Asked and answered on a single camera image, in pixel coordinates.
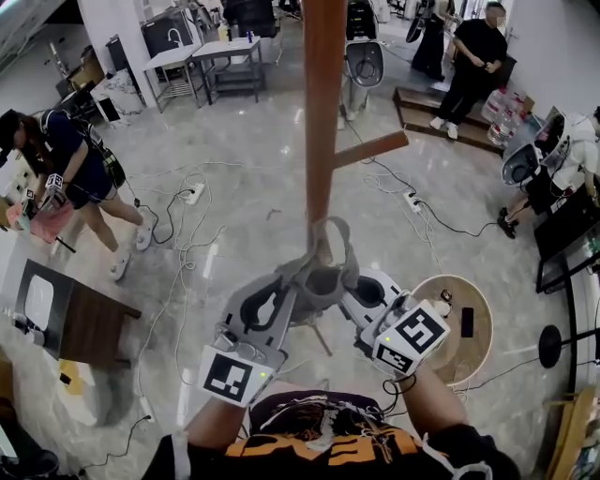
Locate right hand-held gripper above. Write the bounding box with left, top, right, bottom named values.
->
left=339, top=267, right=451, bottom=377

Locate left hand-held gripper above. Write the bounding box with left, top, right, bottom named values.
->
left=196, top=275, right=301, bottom=408

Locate grey cloth garment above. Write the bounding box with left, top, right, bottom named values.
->
left=274, top=215, right=361, bottom=325

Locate wooden coat rack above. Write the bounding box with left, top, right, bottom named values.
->
left=299, top=0, right=411, bottom=357

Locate person's left forearm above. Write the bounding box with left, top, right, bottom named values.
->
left=184, top=395, right=255, bottom=455

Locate person's right forearm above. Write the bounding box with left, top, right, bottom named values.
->
left=397, top=363, right=471, bottom=436

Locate round wicker side table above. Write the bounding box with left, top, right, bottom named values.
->
left=411, top=274, right=494, bottom=388

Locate person's black printed shirt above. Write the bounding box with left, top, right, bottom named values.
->
left=140, top=388, right=522, bottom=480

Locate black standing fan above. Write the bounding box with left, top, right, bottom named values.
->
left=538, top=324, right=600, bottom=369

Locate dark wooden side table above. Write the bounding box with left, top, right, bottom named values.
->
left=12, top=258, right=143, bottom=372

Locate white and yellow cushion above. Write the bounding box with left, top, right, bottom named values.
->
left=27, top=337, right=119, bottom=428

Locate black glass cabinet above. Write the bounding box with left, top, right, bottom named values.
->
left=533, top=184, right=600, bottom=295

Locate brown wooden platform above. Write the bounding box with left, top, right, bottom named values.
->
left=392, top=85, right=508, bottom=154

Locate pack of water bottles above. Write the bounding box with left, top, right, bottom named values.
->
left=481, top=85, right=527, bottom=147

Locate pink cloth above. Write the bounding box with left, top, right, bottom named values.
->
left=6, top=201, right=77, bottom=246

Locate marble counter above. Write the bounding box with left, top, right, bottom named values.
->
left=90, top=68, right=144, bottom=124

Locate steel table with faucet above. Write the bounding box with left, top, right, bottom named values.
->
left=142, top=27, right=203, bottom=114

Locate steel table with shelf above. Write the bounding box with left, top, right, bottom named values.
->
left=191, top=36, right=266, bottom=107

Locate black box cabinet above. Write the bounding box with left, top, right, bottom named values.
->
left=140, top=7, right=196, bottom=53

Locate black floor cable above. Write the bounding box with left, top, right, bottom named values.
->
left=412, top=198, right=501, bottom=238
left=467, top=355, right=541, bottom=393
left=78, top=413, right=152, bottom=471

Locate long white cable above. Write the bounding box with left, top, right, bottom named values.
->
left=134, top=160, right=245, bottom=399

